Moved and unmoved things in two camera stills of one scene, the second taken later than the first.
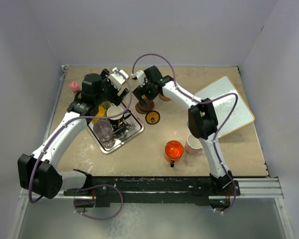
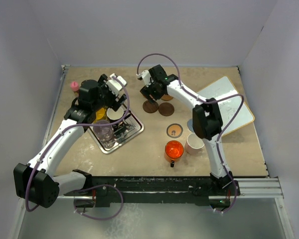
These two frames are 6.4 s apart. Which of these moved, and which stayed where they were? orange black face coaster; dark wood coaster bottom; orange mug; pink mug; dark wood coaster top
Moved: dark wood coaster bottom; dark wood coaster top; orange black face coaster
Stayed: orange mug; pink mug
